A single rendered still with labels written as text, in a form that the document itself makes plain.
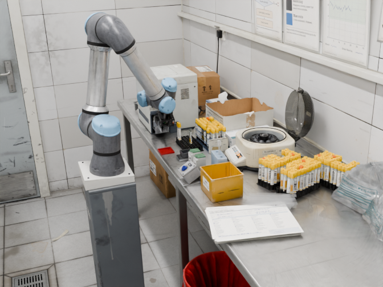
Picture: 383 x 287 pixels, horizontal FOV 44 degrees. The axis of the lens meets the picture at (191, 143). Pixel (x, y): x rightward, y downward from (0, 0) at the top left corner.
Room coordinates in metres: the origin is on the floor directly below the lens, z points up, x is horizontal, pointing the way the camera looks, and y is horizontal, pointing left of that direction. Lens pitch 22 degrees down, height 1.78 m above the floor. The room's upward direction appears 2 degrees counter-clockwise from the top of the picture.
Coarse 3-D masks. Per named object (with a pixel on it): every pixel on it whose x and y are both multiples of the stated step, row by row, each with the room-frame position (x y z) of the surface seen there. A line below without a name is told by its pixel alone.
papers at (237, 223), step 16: (208, 208) 1.55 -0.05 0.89; (224, 208) 1.55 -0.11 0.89; (240, 208) 1.54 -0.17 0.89; (256, 208) 1.54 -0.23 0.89; (272, 208) 1.53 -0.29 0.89; (224, 224) 1.43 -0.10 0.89; (240, 224) 1.43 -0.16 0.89; (256, 224) 1.43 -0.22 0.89; (272, 224) 1.42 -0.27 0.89; (288, 224) 1.42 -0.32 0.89; (224, 240) 1.34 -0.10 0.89; (240, 240) 1.35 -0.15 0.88
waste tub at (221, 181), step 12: (204, 168) 1.74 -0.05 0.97; (216, 168) 1.76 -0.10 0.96; (228, 168) 1.77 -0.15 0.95; (204, 180) 1.69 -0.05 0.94; (216, 180) 1.62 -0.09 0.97; (228, 180) 1.64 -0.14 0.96; (240, 180) 1.65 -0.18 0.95; (204, 192) 1.70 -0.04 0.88; (216, 192) 1.62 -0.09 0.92; (228, 192) 1.64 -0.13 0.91; (240, 192) 1.65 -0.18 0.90
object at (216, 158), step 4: (212, 152) 1.88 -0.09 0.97; (216, 152) 1.88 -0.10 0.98; (220, 152) 1.88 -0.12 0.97; (212, 156) 1.88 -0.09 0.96; (216, 156) 1.84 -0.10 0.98; (220, 156) 1.83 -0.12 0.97; (224, 156) 1.83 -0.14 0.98; (212, 160) 1.88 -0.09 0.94; (216, 160) 1.83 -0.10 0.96; (220, 160) 1.81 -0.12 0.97; (224, 160) 1.81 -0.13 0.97; (212, 164) 1.89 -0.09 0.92
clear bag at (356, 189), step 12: (360, 168) 1.56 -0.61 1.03; (372, 168) 1.53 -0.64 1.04; (348, 180) 1.56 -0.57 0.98; (360, 180) 1.53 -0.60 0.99; (372, 180) 1.51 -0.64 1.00; (336, 192) 1.60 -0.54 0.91; (348, 192) 1.55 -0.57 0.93; (360, 192) 1.52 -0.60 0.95; (372, 192) 1.49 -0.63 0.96; (348, 204) 1.55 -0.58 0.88; (360, 204) 1.50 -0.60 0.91
